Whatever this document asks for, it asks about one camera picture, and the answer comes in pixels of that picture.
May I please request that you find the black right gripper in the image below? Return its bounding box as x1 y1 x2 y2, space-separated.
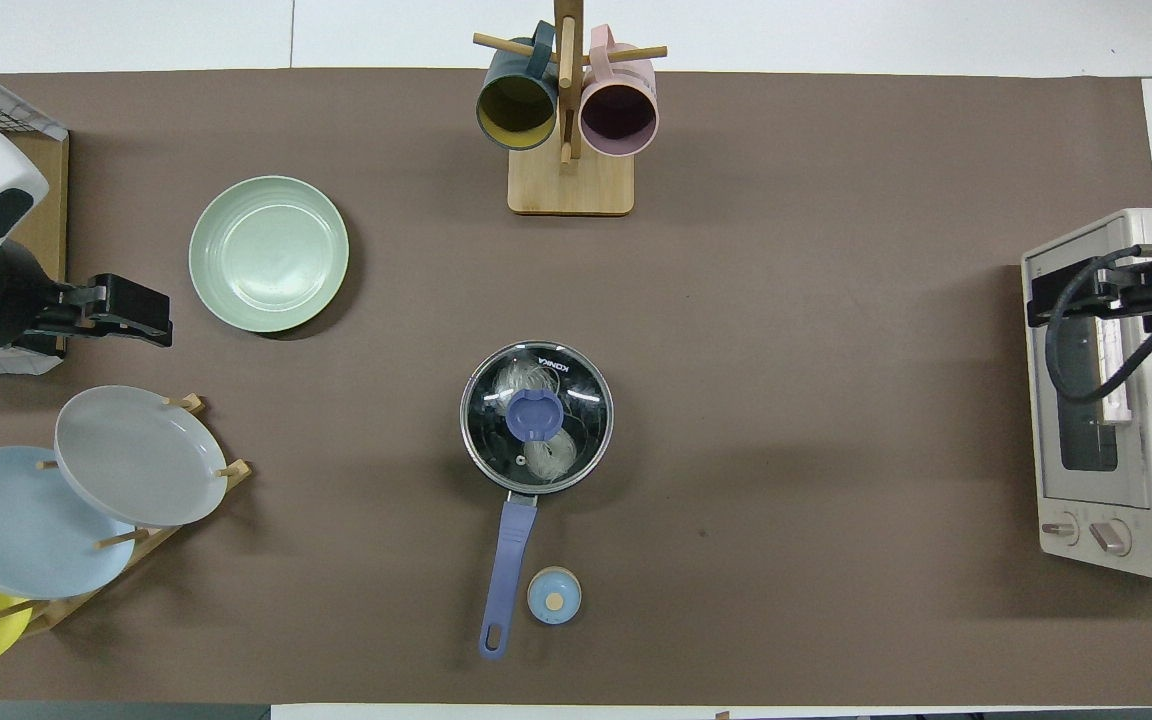
1026 262 1152 331

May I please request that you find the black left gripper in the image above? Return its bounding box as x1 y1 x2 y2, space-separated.
31 273 175 349

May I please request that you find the glass lid with purple knob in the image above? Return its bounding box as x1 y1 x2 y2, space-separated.
460 340 615 495

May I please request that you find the white plastic bag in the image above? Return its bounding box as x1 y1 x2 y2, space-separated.
493 360 579 479

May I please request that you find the grey plate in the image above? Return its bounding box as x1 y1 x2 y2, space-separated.
54 386 229 528

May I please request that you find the green plate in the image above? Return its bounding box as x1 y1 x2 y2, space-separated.
189 176 350 334

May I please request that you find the light blue plate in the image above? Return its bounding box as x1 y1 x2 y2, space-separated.
0 446 137 600

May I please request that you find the wooden plate rack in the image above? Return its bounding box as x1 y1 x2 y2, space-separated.
0 393 253 638

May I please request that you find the brown table mat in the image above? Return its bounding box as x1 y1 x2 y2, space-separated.
0 68 1152 706

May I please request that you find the dark teal mug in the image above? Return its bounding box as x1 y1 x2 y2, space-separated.
476 20 559 152

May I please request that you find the wooden mug tree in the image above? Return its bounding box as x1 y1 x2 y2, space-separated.
473 0 668 217

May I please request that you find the pink mug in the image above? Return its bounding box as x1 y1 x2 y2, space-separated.
579 25 659 158

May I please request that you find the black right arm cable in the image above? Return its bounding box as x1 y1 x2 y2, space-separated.
1044 245 1152 406

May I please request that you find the dark pot with purple handle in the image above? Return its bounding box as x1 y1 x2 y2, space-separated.
479 486 541 660

